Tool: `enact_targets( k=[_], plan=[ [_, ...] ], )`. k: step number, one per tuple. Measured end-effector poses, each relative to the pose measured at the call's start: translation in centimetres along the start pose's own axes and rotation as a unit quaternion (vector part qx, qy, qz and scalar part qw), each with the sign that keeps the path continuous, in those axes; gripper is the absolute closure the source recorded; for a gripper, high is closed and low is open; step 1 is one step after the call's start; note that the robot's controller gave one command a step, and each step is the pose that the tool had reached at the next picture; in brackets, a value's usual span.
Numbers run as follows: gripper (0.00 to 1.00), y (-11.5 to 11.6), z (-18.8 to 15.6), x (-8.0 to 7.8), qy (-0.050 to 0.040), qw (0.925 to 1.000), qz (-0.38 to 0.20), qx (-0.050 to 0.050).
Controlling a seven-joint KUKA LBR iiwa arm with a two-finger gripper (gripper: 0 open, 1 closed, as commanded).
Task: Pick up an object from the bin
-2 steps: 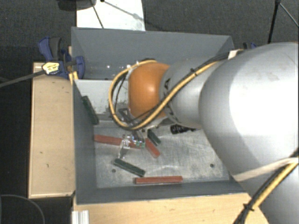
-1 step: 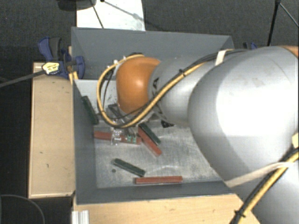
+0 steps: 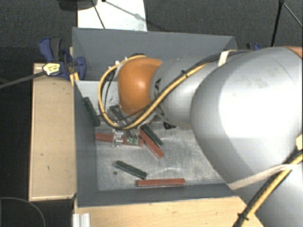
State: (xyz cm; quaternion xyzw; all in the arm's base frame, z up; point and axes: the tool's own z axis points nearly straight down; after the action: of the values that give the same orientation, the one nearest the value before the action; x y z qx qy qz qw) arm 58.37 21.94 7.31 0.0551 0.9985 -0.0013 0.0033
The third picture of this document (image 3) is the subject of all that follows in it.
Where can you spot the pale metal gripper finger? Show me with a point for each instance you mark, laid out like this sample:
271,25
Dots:
118,134
117,142

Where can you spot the red-brown flat block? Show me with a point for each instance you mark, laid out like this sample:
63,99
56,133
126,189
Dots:
152,146
161,182
103,137

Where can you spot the pale wood flat board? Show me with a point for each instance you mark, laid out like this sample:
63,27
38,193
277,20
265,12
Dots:
53,138

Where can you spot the dark green flat block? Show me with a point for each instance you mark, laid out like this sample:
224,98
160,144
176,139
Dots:
154,136
130,169
91,112

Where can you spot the grey metal bin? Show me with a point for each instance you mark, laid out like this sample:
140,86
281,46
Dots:
180,155

